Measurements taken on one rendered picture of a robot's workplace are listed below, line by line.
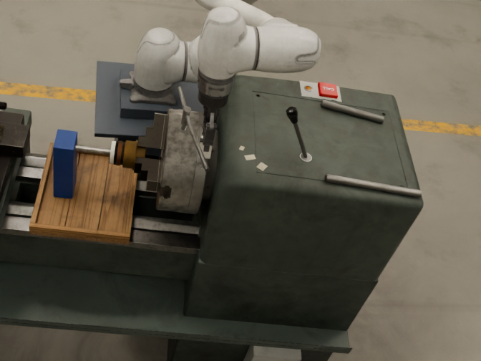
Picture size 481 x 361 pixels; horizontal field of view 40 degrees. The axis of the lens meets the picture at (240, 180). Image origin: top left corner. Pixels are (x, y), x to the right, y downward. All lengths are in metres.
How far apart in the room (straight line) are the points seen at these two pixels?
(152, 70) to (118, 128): 0.26
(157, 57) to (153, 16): 2.03
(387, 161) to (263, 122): 0.39
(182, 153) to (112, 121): 0.77
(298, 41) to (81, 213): 0.94
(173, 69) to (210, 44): 1.04
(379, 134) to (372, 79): 2.45
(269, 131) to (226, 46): 0.51
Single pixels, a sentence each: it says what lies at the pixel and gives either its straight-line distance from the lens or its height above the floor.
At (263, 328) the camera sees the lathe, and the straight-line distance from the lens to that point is 2.37.
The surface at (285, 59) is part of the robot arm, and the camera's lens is 1.54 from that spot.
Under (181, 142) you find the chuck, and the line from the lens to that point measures 1.88.
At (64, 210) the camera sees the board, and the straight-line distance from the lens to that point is 2.12.
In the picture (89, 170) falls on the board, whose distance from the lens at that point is 2.23.
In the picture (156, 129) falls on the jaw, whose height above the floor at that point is 1.16.
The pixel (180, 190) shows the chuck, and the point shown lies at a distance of 1.90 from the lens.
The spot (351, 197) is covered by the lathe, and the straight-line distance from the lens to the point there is 1.86.
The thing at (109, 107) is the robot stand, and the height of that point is 0.75.
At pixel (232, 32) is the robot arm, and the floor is 1.70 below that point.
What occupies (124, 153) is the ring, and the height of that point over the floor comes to 1.11.
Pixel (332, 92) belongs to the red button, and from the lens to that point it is 2.14.
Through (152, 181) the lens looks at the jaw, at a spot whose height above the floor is 1.12.
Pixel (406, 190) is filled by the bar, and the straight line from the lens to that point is 1.91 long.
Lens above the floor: 2.54
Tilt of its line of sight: 46 degrees down
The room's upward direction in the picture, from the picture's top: 17 degrees clockwise
